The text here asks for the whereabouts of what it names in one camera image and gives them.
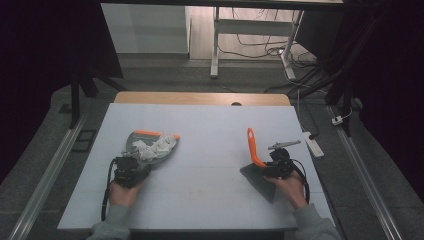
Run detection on person's right hand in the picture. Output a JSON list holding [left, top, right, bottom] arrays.
[[265, 169, 309, 211]]

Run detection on aluminium rail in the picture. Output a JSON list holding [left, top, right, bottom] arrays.
[[7, 112, 89, 240], [327, 105, 405, 240]]

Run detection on black floor plate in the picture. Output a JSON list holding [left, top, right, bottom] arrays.
[[70, 129, 98, 154]]

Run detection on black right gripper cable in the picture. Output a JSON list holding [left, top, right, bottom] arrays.
[[290, 158, 312, 205]]

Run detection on white panel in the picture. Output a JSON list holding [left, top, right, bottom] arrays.
[[100, 2, 192, 55]]

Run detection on black metal stand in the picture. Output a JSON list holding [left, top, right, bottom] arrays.
[[298, 13, 381, 138]]

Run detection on wooden table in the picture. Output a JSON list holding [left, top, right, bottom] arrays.
[[113, 91, 292, 107]]

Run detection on pale blue table mat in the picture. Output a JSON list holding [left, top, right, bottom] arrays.
[[56, 102, 336, 232]]

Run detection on black floor cables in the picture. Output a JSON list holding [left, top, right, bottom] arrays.
[[218, 8, 334, 96]]

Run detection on white desk frame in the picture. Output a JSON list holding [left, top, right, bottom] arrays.
[[209, 5, 305, 81]]

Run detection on orange-handled grey brush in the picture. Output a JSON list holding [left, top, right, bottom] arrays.
[[239, 127, 278, 205]]

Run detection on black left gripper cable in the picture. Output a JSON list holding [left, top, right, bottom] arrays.
[[100, 158, 118, 222]]

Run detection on white power strip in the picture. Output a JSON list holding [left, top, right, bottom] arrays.
[[301, 131, 325, 159]]

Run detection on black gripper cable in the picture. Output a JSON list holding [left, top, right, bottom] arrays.
[[100, 158, 118, 222], [290, 158, 312, 205]]

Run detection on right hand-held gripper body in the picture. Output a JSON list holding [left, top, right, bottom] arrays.
[[262, 139, 303, 180]]

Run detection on person's left hand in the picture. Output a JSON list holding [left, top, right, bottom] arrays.
[[107, 180, 146, 209]]

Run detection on grey dustpan with orange edge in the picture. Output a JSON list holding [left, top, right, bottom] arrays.
[[125, 129, 181, 166]]

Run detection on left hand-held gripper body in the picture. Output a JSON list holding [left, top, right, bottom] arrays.
[[112, 155, 153, 190]]

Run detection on black tripod stand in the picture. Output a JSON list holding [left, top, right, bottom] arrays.
[[67, 64, 128, 130]]

